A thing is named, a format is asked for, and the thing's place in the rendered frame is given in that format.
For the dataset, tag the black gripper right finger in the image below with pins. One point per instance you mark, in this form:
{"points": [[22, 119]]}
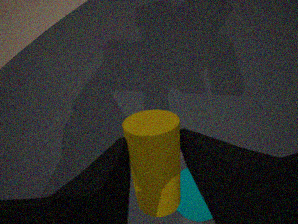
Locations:
{"points": [[241, 186]]}

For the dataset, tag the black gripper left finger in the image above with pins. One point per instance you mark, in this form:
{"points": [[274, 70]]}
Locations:
{"points": [[99, 195]]}

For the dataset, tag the yellow cylinder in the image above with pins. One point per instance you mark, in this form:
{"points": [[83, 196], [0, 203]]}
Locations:
{"points": [[154, 147]]}

